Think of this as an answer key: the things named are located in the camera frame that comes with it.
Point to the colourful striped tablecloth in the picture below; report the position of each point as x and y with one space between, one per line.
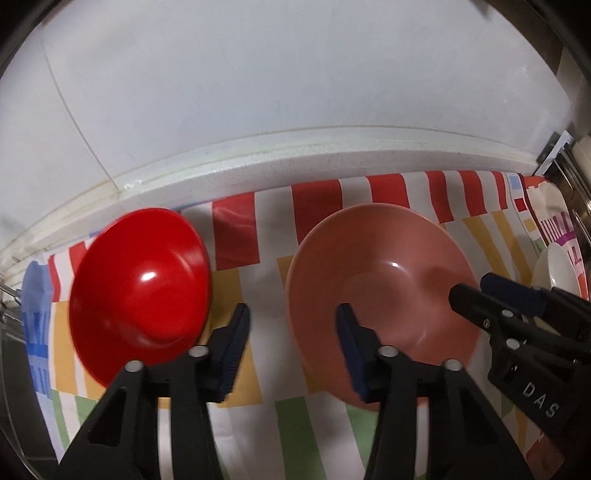
258 249

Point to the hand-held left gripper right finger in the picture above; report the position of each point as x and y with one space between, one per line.
351 355

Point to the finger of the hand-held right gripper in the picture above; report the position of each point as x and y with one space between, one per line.
521 295
489 314

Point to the red patterned cloth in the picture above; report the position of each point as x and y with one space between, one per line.
549 217

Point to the red and black bowl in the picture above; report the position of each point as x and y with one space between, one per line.
138 295

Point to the pink bowl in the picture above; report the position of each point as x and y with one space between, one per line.
383 277

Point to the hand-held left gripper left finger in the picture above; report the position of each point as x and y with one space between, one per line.
233 355

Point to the white bowl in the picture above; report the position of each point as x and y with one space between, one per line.
556 272

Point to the white countertop shelf rack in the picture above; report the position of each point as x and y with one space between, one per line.
568 157

